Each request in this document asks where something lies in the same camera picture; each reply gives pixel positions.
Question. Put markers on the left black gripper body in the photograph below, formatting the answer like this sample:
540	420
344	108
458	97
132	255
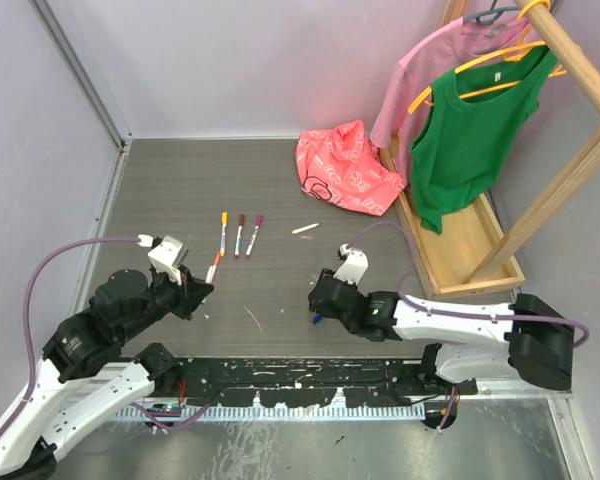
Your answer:
179	295

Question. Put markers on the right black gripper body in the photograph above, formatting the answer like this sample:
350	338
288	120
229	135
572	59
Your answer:
350	324

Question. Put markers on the orange ballpoint pen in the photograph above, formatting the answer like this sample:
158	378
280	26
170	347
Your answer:
216	260

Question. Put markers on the white ballpoint pen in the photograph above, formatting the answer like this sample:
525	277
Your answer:
252	241

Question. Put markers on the white yellow-tipped pen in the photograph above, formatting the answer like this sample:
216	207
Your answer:
305	228

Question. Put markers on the yellow marker pen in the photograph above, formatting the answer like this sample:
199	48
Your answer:
222	249

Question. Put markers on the brown marker pen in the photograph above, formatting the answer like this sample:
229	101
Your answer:
237	249

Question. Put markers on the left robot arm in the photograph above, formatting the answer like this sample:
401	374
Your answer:
43	426

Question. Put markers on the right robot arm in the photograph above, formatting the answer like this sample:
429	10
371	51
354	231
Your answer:
525	339

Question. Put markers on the wooden clothes rack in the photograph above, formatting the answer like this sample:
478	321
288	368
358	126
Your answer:
544	227

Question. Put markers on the green tank top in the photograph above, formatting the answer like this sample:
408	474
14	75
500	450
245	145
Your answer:
471	127

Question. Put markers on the aluminium corner profile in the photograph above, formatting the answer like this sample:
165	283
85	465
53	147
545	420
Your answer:
70	55

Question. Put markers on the grey hanger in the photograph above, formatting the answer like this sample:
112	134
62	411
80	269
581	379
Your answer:
490	16

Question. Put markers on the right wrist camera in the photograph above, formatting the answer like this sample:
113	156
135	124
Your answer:
354	266

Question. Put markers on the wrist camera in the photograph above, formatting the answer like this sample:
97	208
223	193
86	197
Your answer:
354	266
166	256

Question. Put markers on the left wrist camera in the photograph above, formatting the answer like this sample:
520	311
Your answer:
166	256

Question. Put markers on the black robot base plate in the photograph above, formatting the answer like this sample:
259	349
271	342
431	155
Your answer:
304	382

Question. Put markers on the white cable duct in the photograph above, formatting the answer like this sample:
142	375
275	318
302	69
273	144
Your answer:
337	411

